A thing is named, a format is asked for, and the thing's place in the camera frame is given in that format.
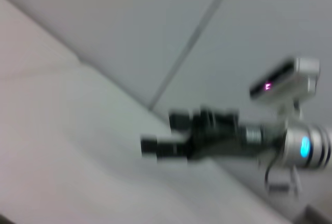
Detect dark right gripper cable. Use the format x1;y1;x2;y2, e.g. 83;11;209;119
264;153;303;198

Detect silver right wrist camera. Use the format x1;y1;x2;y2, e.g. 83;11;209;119
248;57;321;121

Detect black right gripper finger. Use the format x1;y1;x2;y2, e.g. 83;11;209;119
168;109;195;133
139;133;188;161

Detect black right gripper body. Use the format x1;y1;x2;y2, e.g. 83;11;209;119
185;106;287;162

